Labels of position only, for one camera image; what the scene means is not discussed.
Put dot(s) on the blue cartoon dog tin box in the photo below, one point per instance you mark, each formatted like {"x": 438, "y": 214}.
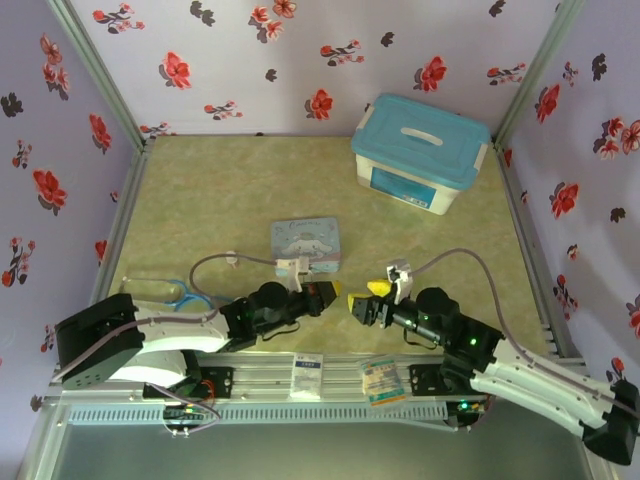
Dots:
{"x": 305, "y": 240}

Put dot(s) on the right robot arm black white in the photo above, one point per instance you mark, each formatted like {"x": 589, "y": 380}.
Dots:
{"x": 540, "y": 385}

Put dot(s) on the small clear vial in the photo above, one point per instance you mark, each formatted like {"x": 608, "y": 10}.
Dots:
{"x": 231, "y": 260}

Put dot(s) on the green printed plastic packet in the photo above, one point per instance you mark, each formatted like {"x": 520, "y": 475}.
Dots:
{"x": 382, "y": 382}

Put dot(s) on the white labelled plastic packet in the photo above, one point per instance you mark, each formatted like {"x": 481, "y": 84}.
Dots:
{"x": 306, "y": 375}

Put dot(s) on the blue curved plastic tube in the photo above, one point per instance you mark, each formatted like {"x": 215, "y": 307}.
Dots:
{"x": 181, "y": 295}

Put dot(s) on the small circuit board green light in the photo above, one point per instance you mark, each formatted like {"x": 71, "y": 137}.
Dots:
{"x": 467, "y": 410}
{"x": 185, "y": 414}

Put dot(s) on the clear plastic container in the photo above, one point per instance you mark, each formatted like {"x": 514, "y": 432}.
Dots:
{"x": 145, "y": 287}

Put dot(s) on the white storage box blue lid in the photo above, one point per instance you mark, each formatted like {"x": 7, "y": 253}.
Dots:
{"x": 415, "y": 140}

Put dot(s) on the aluminium rail frame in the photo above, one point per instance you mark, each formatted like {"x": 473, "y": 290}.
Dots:
{"x": 340, "y": 375}

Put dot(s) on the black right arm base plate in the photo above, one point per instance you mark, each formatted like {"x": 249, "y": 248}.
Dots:
{"x": 425, "y": 380}

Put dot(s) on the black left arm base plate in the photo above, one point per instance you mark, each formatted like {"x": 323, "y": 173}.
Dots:
{"x": 222, "y": 382}

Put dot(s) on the aluminium corner post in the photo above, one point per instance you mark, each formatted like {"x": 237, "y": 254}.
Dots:
{"x": 100, "y": 75}
{"x": 540, "y": 70}

